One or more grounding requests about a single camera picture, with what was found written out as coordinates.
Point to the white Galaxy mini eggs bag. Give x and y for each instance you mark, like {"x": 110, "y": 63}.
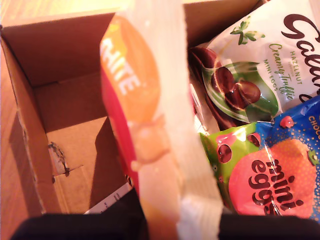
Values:
{"x": 262, "y": 50}

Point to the white printed paper sheet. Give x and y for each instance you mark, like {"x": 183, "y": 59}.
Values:
{"x": 112, "y": 200}

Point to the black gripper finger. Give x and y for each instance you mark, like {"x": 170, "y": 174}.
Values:
{"x": 235, "y": 227}
{"x": 125, "y": 220}

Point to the blue Terry's mini eggs bag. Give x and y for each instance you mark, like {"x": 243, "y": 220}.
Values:
{"x": 275, "y": 175}

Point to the brown cardboard box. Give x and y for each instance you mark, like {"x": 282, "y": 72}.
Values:
{"x": 62, "y": 75}

